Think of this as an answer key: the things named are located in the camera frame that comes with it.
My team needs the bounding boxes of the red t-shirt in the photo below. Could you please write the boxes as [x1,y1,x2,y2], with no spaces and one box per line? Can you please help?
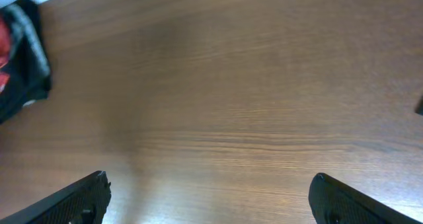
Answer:
[0,17,11,92]

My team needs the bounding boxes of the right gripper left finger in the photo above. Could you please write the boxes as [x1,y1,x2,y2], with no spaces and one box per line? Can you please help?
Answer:
[1,170,112,224]

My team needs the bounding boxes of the dark navy garment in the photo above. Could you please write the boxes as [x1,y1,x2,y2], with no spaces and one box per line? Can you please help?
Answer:
[415,97,423,116]

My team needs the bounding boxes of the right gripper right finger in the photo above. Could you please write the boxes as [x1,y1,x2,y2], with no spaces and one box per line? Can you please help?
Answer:
[308,172,422,224]

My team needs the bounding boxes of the black folded shorts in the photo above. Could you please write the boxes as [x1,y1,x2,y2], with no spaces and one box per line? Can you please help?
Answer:
[1,0,52,123]

